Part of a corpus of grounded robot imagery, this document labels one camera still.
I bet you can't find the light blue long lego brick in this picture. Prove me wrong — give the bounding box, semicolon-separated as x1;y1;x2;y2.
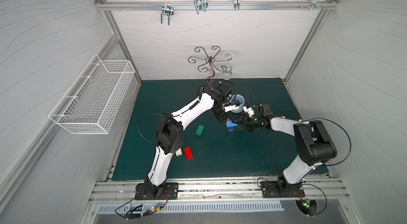
226;119;238;128

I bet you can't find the red lego brick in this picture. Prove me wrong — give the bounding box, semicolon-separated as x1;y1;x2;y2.
183;147;194;160

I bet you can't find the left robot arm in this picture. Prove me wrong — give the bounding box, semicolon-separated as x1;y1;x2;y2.
144;83;241;194

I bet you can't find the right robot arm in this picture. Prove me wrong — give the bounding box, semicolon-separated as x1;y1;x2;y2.
238;102;337;194

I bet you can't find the green lego brick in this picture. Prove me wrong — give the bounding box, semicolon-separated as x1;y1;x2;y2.
195;124;205;137

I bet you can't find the cream square lego brick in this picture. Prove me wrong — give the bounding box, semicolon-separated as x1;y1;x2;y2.
176;148;182;157

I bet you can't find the clear wine glass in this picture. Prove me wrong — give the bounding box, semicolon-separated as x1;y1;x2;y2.
222;53;232;80

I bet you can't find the light blue mug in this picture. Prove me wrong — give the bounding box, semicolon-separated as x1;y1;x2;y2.
229;94;245;114

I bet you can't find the bronze scroll cup stand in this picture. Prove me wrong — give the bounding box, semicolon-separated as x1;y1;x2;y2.
188;45;232;86

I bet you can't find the metal single hook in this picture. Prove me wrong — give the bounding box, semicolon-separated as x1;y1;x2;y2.
234;0;240;11

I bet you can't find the metal double hook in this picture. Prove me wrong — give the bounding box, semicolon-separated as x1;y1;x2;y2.
194;0;208;15
161;4;174;25

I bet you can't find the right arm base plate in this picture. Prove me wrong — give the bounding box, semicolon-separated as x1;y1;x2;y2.
259;181;305;199

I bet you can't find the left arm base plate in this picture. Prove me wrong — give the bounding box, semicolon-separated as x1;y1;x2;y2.
134;182;179;200

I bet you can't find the metal bracket hook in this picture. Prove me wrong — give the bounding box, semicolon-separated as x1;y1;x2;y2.
299;0;327;11

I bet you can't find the white wire basket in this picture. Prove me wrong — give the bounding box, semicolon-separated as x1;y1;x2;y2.
48;54;135;134

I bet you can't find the white vented cable duct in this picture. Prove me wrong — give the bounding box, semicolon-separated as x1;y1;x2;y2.
98;200;285;215

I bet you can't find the aluminium front rail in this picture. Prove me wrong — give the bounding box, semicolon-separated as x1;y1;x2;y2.
89;175;350;203

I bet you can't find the aluminium cross rail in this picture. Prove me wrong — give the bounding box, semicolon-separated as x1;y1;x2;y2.
95;0;340;11

